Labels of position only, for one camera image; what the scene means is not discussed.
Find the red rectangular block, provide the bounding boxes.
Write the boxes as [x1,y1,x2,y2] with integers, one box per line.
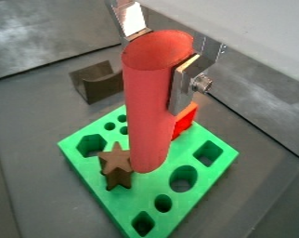
[170,102,198,140]

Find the black curved stand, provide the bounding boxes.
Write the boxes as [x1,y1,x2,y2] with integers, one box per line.
[69,60,124,104]

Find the green shape sorting board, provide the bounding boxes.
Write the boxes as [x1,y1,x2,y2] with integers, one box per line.
[58,107,237,238]

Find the brown star peg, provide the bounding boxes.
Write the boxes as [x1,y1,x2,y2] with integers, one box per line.
[97,141,133,191]

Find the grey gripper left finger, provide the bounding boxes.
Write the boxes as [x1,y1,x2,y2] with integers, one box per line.
[104,0,152,46]

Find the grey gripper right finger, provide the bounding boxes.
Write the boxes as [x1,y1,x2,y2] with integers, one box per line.
[168,33,225,115]

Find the red oval cylinder peg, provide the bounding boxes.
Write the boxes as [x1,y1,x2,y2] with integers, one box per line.
[121,30,192,173]

